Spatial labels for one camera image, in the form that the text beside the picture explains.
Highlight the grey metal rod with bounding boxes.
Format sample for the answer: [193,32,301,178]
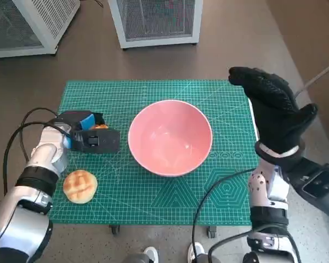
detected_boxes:
[294,65,329,97]

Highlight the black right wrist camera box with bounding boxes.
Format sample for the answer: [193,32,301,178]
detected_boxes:
[283,156,329,218]

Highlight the narrow white mesh cabinet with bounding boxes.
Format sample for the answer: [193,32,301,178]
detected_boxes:
[107,0,203,50]

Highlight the person's white shoe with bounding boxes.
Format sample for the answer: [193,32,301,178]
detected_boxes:
[143,246,160,263]
[186,241,206,263]

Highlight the thin black floor cable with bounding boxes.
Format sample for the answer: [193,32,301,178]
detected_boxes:
[79,0,104,8]

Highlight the pink bowl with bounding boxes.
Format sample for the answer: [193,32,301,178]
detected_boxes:
[128,100,213,178]

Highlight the looped black right arm cable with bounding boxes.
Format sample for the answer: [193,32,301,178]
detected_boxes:
[208,222,301,263]

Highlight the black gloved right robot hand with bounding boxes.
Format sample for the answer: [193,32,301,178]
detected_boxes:
[228,66,319,155]

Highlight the long black right arm cable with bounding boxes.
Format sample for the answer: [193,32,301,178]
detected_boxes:
[191,168,257,263]

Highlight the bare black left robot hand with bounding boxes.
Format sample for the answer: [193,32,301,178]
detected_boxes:
[56,110,109,131]

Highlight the round toy bread bun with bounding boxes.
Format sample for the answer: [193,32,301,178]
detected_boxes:
[63,169,99,205]

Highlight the person's white right shoe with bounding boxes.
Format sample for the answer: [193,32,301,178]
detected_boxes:
[186,241,206,263]

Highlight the white strip beside mat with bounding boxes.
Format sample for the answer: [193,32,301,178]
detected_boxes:
[248,97,261,144]

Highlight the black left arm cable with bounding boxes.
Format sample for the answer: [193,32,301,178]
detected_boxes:
[2,107,72,194]

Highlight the wide white mesh cabinet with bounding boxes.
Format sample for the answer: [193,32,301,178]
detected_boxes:
[0,0,81,59]

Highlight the person's right leg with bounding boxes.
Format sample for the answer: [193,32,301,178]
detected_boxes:
[196,251,212,263]

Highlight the green cutting mat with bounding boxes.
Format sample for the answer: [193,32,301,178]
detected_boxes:
[48,79,260,226]

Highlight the person's white left shoe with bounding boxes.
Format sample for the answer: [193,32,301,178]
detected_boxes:
[143,246,160,263]

